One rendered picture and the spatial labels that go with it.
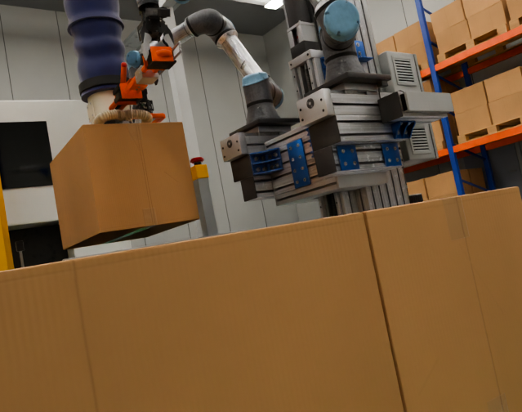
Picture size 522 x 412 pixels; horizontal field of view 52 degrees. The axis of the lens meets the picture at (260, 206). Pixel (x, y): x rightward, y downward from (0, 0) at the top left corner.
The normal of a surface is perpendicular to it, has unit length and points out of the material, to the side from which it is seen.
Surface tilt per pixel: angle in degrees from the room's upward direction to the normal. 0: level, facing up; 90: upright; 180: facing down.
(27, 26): 90
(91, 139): 90
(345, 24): 96
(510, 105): 90
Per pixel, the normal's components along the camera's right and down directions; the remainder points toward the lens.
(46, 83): 0.59, -0.18
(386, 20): -0.79, 0.10
